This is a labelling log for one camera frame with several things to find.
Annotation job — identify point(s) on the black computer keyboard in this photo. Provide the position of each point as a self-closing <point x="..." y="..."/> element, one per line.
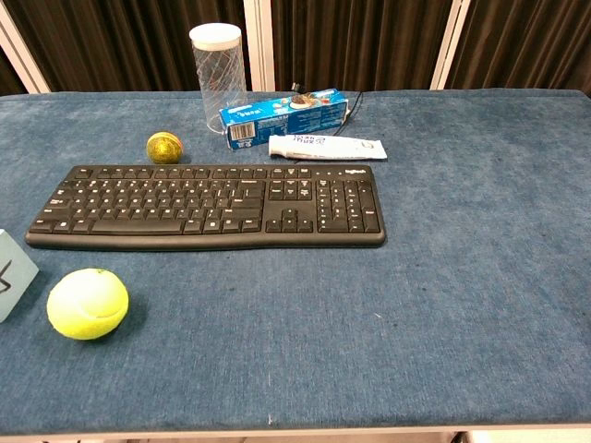
<point x="203" y="207"/>

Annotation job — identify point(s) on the white toothpaste tube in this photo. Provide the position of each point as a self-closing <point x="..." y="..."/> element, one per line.
<point x="323" y="147"/>

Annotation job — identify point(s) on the blue cookie box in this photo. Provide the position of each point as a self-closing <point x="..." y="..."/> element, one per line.
<point x="286" y="117"/>

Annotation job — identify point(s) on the blue table cloth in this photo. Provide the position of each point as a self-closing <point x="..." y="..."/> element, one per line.
<point x="415" y="277"/>

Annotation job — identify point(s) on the small glittery gold ball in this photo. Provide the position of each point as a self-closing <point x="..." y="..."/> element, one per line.
<point x="164" y="147"/>

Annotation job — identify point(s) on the clear plastic canister white lid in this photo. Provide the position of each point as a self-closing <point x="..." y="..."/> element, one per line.
<point x="221" y="78"/>

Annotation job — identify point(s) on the yellow tennis ball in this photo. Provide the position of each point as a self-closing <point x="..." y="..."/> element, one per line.
<point x="88" y="304"/>

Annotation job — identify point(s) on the dark brown curtain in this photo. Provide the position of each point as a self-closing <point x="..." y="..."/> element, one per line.
<point x="115" y="41"/>

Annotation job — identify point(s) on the white frame post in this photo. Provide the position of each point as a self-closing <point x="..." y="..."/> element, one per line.
<point x="259" y="44"/>
<point x="450" y="44"/>
<point x="18" y="51"/>

